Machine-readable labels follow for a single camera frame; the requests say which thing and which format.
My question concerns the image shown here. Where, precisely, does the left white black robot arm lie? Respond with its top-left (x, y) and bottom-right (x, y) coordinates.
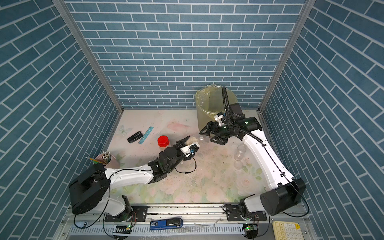
top-left (69, 137), bottom-right (200, 222)

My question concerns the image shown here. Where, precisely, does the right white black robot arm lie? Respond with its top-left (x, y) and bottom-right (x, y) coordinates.
top-left (200, 103), bottom-right (306, 218)

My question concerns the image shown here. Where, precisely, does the blue black handheld device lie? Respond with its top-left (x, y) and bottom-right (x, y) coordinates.
top-left (150, 218), bottom-right (184, 231)

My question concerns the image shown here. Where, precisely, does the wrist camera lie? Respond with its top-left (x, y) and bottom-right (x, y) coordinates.
top-left (181, 142), bottom-right (200, 158)
top-left (214, 112), bottom-right (226, 127)

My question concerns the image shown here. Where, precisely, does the red lidded rice jar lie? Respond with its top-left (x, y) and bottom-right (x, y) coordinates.
top-left (157, 136), bottom-right (170, 150)

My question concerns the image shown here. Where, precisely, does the aluminium mounting rail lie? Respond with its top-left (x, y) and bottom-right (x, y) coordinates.
top-left (62, 203), bottom-right (310, 224)

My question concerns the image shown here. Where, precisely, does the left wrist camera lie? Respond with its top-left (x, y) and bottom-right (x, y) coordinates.
top-left (181, 142), bottom-right (200, 158)

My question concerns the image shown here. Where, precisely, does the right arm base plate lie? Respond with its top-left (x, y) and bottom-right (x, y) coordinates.
top-left (222, 204), bottom-right (267, 222)

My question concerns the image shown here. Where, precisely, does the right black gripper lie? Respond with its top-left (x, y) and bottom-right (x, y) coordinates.
top-left (200, 121), bottom-right (234, 146)

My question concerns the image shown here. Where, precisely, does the teal ruler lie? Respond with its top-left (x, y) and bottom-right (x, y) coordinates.
top-left (139, 127), bottom-right (154, 145)

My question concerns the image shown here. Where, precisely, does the pink pen holder cup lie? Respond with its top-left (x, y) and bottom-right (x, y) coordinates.
top-left (86, 152), bottom-right (120, 169)

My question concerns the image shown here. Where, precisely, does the clear rice jar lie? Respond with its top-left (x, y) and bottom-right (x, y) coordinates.
top-left (186, 135), bottom-right (210, 145)

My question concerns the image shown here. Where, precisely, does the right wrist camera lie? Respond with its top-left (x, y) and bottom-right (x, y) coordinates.
top-left (214, 112), bottom-right (226, 127)

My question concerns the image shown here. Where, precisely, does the yellow egg tray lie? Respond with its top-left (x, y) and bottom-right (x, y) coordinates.
top-left (273, 221), bottom-right (304, 240)

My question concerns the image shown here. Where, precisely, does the black stapler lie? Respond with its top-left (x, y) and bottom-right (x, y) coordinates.
top-left (127, 131), bottom-right (143, 144)

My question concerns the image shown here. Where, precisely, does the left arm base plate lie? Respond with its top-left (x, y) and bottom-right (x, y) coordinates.
top-left (104, 206), bottom-right (148, 223)

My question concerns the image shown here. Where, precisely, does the white slotted cable duct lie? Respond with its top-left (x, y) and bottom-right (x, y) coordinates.
top-left (69, 224), bottom-right (245, 237)

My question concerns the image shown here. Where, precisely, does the beige bin with yellow bag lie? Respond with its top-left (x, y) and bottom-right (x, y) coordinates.
top-left (195, 85), bottom-right (224, 130)

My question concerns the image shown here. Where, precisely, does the white lidded rice jar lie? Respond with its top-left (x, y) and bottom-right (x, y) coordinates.
top-left (234, 144), bottom-right (248, 161)

